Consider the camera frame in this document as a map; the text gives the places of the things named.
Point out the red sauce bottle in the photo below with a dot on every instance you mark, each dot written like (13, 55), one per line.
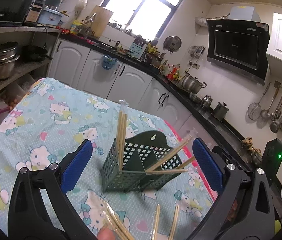
(174, 73)

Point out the steel canister with lid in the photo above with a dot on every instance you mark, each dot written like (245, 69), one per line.
(220, 111)

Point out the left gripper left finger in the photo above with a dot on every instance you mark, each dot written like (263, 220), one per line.
(28, 217)

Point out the steel stock pot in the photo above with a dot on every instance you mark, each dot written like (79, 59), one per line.
(191, 83)

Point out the kitchen window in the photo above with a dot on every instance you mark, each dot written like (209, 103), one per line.
(147, 18)

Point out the black range hood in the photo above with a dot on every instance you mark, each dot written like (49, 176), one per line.
(239, 46)

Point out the hanging wire skimmer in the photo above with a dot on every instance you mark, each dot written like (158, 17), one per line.
(254, 109)

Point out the steel bowl on counter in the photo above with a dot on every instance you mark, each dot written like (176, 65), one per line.
(195, 98)

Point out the left hand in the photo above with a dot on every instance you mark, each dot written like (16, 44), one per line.
(106, 234)

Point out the blue knife block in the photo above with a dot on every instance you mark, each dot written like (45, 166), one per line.
(137, 47)

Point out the hanging pot lid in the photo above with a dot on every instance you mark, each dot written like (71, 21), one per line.
(172, 43)

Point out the green plastic utensil basket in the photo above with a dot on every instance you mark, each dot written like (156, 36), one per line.
(140, 152)

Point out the steel pots on shelf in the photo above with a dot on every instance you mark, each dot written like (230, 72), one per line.
(8, 56)

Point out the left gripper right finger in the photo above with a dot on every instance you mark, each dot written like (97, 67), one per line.
(243, 208)

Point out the steel kettle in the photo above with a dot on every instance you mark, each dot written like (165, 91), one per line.
(206, 101)

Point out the wooden cutting board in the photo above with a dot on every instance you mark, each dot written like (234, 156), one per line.
(100, 21)

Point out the black frying pan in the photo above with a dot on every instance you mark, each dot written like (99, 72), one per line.
(32, 53)

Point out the chopsticks pair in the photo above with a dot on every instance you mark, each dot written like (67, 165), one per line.
(121, 131)
(170, 167)
(170, 154)
(116, 224)
(156, 222)
(174, 223)

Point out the light blue storage box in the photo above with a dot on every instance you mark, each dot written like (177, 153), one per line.
(49, 17)

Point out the blue hanging basket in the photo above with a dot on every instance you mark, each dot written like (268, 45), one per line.
(108, 62)

